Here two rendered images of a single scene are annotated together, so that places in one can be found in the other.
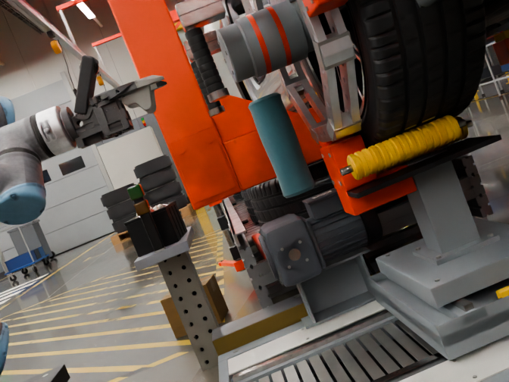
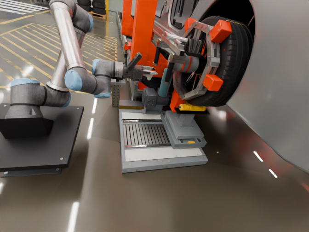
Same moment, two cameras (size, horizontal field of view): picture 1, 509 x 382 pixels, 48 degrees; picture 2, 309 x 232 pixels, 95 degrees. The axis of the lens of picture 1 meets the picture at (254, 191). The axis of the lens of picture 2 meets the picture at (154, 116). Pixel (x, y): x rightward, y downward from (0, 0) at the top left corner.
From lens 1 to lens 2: 69 cm
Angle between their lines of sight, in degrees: 38
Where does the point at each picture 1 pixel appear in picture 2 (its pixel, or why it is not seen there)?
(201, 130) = (144, 55)
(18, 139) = (107, 71)
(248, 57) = (177, 68)
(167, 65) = (145, 29)
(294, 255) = (150, 102)
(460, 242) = (186, 124)
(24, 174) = (107, 88)
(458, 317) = (180, 143)
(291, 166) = (165, 90)
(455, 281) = (183, 136)
